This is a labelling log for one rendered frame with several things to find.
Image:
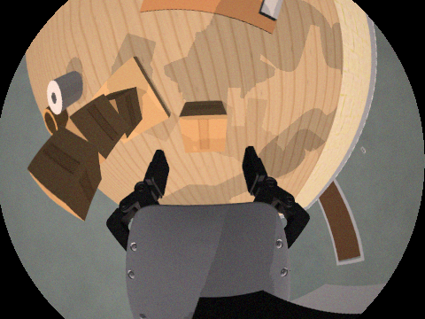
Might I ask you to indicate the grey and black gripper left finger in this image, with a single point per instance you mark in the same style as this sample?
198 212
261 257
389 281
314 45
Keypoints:
146 193

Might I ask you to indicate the brown clipboard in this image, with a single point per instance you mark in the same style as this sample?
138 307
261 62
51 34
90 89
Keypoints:
259 13

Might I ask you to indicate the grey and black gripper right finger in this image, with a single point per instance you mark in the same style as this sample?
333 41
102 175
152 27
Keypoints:
265 189

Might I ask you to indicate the grey cylinder with white top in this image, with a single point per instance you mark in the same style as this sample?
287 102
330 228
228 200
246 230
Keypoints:
68 89

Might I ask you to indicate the dark brown open cylinder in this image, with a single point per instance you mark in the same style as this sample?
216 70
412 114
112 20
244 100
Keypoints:
59 119

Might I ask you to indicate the tan square wooden board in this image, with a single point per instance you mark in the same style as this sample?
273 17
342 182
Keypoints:
131 75

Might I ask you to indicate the brown cube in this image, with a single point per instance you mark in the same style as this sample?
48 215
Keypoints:
100 124
67 169
126 103
204 126

